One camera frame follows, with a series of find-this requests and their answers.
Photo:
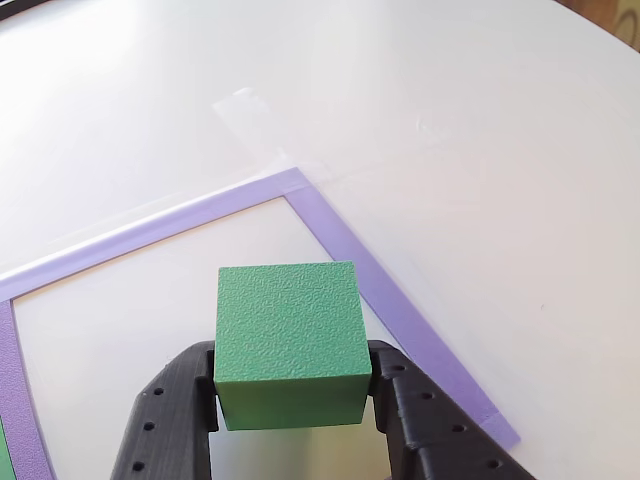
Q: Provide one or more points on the purple tape square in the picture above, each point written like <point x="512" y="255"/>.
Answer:
<point x="150" y="227"/>

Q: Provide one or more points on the green tape square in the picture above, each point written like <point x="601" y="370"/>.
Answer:
<point x="4" y="455"/>

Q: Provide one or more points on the green cube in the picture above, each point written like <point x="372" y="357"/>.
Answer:
<point x="290" y="330"/>

